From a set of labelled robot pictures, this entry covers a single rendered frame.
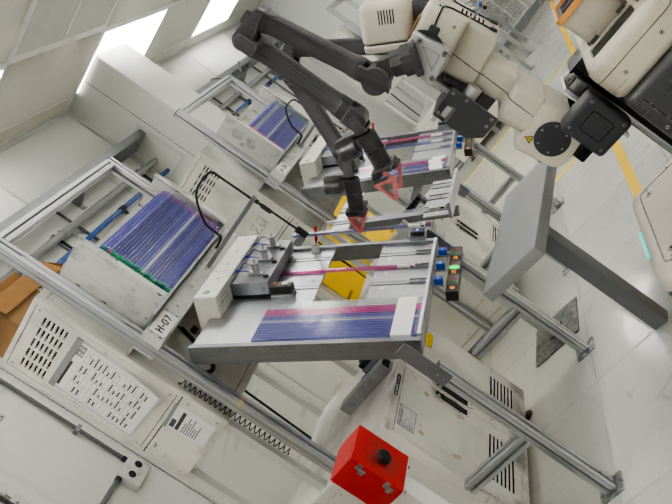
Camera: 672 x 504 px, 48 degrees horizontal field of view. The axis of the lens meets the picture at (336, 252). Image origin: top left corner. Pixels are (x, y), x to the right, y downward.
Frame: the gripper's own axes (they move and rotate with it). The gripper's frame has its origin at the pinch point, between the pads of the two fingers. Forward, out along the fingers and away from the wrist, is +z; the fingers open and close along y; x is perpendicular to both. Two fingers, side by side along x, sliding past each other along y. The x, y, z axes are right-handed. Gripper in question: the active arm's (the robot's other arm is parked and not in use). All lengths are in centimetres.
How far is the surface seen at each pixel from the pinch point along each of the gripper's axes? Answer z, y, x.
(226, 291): 4, 33, -41
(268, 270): 3.5, 20.3, -29.7
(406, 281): 10.0, 22.1, 17.8
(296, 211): 28, -89, -52
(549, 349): 74, -30, 63
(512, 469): 73, 42, 47
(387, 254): 10.4, 0.2, 8.3
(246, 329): 9, 50, -30
